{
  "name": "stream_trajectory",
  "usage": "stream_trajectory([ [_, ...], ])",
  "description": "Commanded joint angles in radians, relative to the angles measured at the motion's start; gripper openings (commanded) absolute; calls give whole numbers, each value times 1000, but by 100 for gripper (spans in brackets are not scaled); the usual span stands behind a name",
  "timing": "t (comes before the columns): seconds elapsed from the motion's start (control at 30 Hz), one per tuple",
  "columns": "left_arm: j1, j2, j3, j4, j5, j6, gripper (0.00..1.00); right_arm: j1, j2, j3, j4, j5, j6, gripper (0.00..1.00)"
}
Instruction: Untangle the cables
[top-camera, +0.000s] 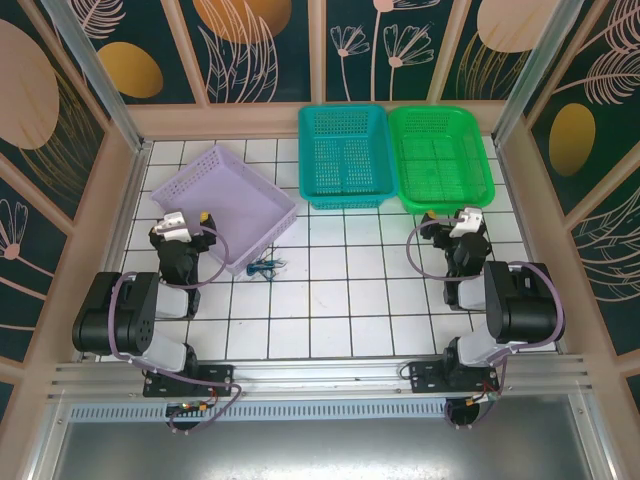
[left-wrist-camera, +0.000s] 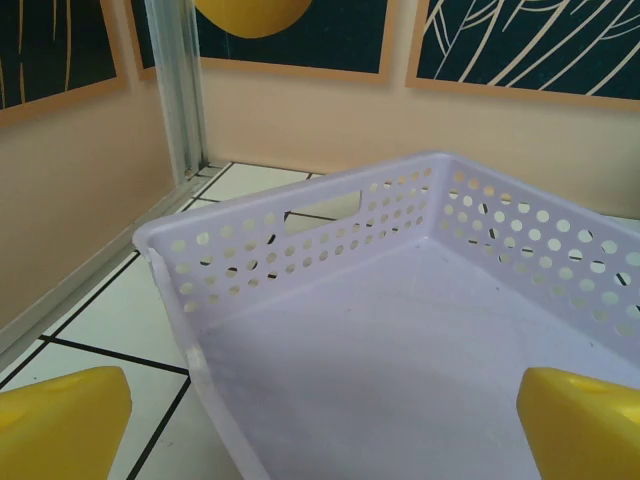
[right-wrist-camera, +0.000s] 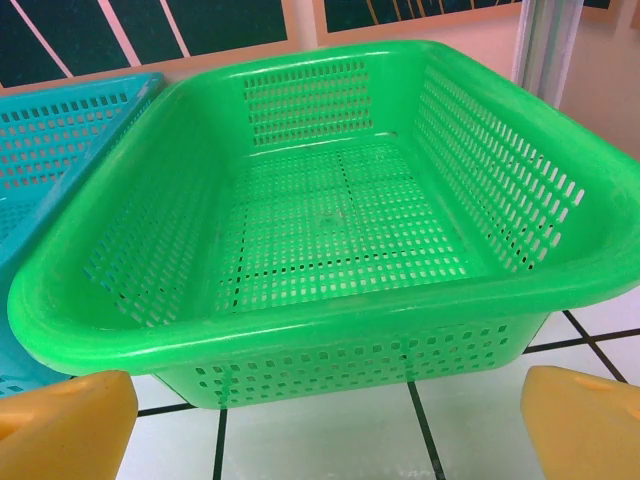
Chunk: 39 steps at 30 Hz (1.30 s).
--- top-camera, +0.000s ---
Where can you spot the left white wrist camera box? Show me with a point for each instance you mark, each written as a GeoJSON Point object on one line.
{"type": "Point", "coordinates": [172, 225]}

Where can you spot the teal perforated plastic basket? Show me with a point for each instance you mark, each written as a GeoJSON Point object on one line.
{"type": "Point", "coordinates": [345, 197]}

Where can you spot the aluminium mounting rail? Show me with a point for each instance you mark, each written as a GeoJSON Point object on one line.
{"type": "Point", "coordinates": [320, 375]}

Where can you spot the grey metal shelf panel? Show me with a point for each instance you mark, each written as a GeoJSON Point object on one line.
{"type": "Point", "coordinates": [320, 450]}

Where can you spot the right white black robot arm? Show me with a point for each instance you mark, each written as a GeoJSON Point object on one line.
{"type": "Point", "coordinates": [520, 305]}

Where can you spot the green perforated plastic basket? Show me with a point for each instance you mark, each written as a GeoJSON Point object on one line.
{"type": "Point", "coordinates": [442, 200]}

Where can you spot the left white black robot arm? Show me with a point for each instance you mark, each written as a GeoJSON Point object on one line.
{"type": "Point", "coordinates": [100, 320]}

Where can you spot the lilac perforated plastic basket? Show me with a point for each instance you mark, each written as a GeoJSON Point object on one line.
{"type": "Point", "coordinates": [235, 200]}

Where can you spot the aluminium frame post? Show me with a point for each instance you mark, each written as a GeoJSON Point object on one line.
{"type": "Point", "coordinates": [100, 85]}
{"type": "Point", "coordinates": [530, 70]}

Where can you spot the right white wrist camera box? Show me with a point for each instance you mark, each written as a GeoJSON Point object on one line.
{"type": "Point", "coordinates": [467, 220]}

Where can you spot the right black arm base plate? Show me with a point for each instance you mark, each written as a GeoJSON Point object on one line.
{"type": "Point", "coordinates": [425, 377]}

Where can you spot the small circuit board connector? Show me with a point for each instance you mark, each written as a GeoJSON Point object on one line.
{"type": "Point", "coordinates": [482, 398]}
{"type": "Point", "coordinates": [192, 407]}

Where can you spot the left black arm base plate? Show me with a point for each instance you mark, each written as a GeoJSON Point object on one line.
{"type": "Point", "coordinates": [215, 377]}

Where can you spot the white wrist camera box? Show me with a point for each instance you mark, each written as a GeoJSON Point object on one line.
{"type": "Point", "coordinates": [467, 220]}
{"type": "Point", "coordinates": [172, 225]}

